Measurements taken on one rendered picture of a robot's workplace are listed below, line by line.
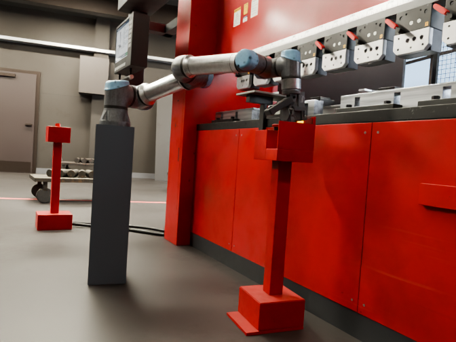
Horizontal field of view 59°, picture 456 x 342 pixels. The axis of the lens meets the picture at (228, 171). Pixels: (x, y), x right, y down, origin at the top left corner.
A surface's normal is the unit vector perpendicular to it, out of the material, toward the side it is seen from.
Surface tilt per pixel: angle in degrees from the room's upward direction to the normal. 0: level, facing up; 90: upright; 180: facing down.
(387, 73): 90
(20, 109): 90
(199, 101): 90
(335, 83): 90
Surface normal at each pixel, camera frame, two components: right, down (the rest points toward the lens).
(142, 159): 0.31, 0.06
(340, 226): -0.87, -0.04
